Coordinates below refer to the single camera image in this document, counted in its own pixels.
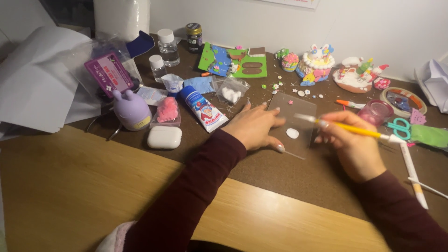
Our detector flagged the person's right hand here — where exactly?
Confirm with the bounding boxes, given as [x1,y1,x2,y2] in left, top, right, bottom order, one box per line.
[314,111,387,183]

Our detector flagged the person's left hand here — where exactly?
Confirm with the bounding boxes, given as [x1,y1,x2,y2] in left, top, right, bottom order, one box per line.
[222,101,287,153]

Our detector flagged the clear acrylic work board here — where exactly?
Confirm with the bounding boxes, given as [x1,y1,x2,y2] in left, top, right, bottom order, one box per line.
[267,92,318,160]

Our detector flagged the yellow clay modelling tool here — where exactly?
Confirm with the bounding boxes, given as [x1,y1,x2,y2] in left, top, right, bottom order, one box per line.
[294,113,406,144]

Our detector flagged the orange and white clay tool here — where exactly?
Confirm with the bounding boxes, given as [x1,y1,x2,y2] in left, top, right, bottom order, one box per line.
[336,99,367,110]

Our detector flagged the pink transparent cup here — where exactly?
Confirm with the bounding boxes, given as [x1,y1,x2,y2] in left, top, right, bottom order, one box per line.
[357,99,395,127]

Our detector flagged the clay christmas snow scene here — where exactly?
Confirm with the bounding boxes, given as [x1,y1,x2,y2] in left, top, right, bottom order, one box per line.
[332,56,390,94]

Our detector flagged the clay bunny cake figure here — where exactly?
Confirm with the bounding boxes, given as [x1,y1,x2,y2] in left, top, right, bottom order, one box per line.
[295,43,336,87]

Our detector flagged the scattered tiny clay flowers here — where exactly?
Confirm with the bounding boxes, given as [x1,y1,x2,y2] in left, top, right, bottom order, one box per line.
[260,73,327,101]

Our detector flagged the pink clay flower ball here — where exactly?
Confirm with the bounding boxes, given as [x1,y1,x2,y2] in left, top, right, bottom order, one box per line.
[373,77,391,90]

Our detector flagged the clay flower cupcake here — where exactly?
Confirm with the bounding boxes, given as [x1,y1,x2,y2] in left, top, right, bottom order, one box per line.
[281,52,300,73]

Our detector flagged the teal scissors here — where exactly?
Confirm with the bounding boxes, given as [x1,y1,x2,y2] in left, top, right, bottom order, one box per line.
[384,117,412,141]

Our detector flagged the brown work mat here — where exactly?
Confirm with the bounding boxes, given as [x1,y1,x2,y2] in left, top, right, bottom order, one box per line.
[66,33,448,232]

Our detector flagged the tape roll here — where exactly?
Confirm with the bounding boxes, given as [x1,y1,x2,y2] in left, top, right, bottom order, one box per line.
[379,87,428,118]

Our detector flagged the white clay in plastic bag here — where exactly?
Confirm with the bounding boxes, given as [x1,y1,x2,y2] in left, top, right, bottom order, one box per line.
[215,77,251,105]

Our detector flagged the white clay tool yellow band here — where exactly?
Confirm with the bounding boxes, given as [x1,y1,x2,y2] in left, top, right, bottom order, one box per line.
[399,141,429,210]

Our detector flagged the green clay in plastic bag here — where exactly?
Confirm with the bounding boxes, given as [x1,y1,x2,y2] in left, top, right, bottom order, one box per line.
[410,124,448,148]

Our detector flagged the green and blue clay landscape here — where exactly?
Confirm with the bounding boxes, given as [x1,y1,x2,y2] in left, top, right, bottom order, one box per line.
[198,42,268,79]

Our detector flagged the crumpled white paper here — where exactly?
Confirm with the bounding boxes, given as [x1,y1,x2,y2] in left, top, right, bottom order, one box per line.
[414,58,448,114]

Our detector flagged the thin white clay tool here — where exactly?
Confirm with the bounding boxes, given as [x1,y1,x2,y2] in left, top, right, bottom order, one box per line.
[407,177,448,200]

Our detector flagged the white glue tube blue cap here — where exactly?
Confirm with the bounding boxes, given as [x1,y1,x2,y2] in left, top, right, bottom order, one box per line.
[178,86,229,133]

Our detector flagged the blue clay in plastic bag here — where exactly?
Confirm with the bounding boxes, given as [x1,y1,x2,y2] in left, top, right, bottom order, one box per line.
[183,76,218,95]

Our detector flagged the dark jar gold lid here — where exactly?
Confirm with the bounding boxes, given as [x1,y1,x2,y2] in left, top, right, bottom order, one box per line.
[185,23,203,54]

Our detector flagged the small white sachet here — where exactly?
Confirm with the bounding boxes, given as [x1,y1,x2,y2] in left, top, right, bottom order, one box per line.
[161,73,185,94]

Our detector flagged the pink clay in plastic bag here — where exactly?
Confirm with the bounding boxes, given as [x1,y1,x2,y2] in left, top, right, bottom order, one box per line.
[150,97,182,127]

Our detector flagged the white earbuds case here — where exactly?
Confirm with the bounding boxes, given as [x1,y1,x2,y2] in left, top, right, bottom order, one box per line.
[147,126,183,150]

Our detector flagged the large clear bottle white cap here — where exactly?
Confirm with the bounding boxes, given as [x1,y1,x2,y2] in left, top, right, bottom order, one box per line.
[157,28,181,67]

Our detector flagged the small printed leaflet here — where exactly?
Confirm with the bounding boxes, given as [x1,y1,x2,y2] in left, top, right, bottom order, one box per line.
[136,86,169,106]

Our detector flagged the small clear bottle white cap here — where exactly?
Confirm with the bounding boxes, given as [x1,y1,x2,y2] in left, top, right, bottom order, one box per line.
[149,54,168,83]

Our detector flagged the purple bunny-shaped gadget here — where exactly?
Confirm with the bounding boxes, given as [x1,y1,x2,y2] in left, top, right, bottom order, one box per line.
[113,89,153,132]

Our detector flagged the dark blue flap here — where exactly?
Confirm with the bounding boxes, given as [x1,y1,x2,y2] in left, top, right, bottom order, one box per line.
[126,30,155,59]

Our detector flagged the plastic bag with purple label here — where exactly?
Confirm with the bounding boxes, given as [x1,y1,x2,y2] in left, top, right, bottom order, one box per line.
[63,38,143,103]

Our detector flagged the white paper towel roll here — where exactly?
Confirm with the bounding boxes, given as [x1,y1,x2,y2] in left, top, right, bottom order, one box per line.
[93,0,151,43]

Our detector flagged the pink fluffy garment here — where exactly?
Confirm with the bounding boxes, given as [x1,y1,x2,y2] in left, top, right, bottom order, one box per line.
[94,220,138,252]

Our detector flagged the white paper sheets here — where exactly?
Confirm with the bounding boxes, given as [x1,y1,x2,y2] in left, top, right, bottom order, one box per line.
[0,24,103,134]

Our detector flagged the metal wire clip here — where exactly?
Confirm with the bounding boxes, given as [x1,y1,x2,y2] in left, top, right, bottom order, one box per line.
[86,111,124,141]

